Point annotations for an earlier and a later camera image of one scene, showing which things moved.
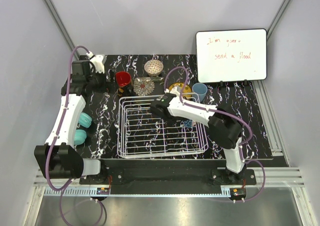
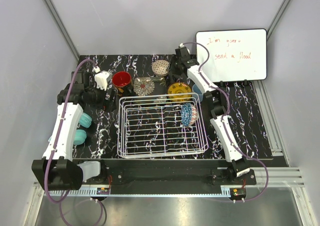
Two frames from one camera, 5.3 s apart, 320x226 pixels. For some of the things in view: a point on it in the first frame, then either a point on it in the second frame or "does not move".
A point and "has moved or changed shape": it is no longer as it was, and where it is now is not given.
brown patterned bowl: (153, 67) has moved or changed shape
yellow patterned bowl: (187, 92) does not move
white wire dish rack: (141, 133) does not move
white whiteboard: (230, 55) does not move
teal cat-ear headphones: (85, 120) does not move
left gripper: (102, 89) to (110, 104)
